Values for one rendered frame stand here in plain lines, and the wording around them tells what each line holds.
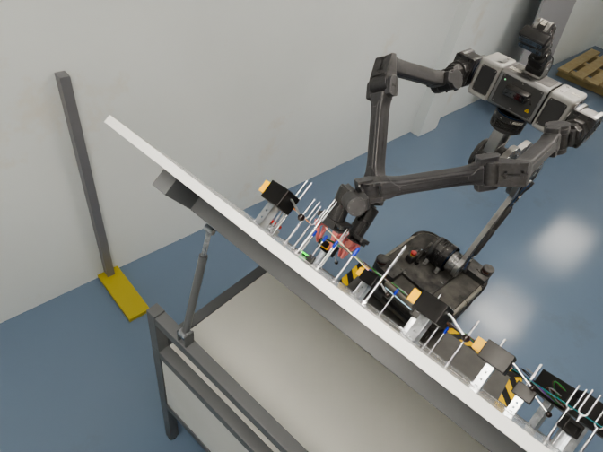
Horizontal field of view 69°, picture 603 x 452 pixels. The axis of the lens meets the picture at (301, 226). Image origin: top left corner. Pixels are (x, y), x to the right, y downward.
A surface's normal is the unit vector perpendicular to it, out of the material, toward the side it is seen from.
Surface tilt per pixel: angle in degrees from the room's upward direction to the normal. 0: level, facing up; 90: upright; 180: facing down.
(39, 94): 90
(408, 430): 0
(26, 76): 90
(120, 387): 0
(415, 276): 0
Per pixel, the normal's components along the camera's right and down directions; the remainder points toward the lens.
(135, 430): 0.15, -0.70
